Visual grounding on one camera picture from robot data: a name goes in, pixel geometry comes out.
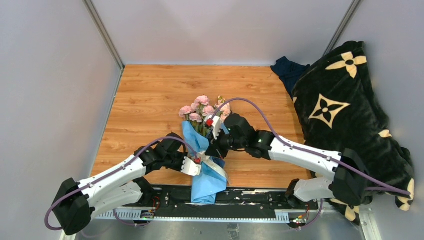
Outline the pink fake flower stem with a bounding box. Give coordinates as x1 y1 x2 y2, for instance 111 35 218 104
178 105 194 121

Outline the right vertical frame post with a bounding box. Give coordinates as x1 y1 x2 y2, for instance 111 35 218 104
322 0 363 56

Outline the left vertical frame post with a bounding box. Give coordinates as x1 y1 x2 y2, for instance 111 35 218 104
82 0 125 73

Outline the aluminium frame rail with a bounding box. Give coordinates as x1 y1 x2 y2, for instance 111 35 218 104
62 185 382 240

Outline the dark navy cloth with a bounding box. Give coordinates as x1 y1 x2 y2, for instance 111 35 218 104
270 56 311 100

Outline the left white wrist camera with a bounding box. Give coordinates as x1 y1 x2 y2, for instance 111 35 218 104
180 156 202 177

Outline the blue wrapping paper sheet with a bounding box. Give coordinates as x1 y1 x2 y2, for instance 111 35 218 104
182 121 227 205

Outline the cream ribbon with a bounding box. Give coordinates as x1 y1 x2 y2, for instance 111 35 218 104
197 151 230 184

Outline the vertical frame post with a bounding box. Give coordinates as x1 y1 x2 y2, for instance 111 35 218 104
322 0 363 56
82 0 125 73

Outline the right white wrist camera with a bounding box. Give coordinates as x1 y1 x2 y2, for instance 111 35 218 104
204 115 226 141

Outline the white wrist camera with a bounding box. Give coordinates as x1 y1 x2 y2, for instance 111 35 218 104
180 156 202 177
204 115 226 141

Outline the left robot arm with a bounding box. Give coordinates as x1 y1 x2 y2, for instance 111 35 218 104
44 133 198 236

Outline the black patterned plush blanket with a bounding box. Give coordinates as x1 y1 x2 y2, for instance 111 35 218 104
291 41 415 211

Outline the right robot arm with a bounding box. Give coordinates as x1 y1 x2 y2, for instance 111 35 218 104
205 114 373 209

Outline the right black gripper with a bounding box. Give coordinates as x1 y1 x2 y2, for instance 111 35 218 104
205 126 247 160

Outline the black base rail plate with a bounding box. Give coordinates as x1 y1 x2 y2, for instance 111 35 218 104
120 184 320 220

